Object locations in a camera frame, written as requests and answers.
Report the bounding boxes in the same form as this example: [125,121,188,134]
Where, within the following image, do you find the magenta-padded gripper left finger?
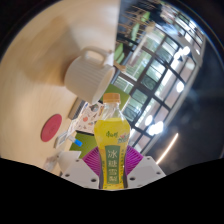
[61,146,102,190]

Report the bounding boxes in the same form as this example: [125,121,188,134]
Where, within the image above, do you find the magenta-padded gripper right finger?
[123,145,167,190]

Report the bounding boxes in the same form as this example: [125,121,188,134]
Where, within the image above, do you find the yellow drink bottle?
[93,92,132,191]

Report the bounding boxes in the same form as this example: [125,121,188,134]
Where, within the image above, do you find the green upholstered bench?
[69,83,132,160]

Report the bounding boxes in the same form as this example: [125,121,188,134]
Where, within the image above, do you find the small blue-capped bottle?
[67,134,84,147]

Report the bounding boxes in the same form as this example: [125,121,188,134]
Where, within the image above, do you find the long curved ceiling light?
[155,132,180,165]

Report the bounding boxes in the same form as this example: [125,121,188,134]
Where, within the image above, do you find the small white card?
[53,130,72,150]

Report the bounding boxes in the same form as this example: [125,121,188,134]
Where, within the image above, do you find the flat round red coaster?
[40,113,64,143]

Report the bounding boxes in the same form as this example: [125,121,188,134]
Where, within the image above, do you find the white printed paper sheet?
[67,97,89,121]

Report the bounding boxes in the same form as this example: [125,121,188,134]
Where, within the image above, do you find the black pendant lamps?
[143,44,193,136]

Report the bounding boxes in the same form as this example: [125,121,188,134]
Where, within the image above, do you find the wooden chairs with green seats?
[114,0,162,65]

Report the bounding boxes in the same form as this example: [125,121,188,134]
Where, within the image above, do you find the dark-framed window wall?
[113,6,209,158]

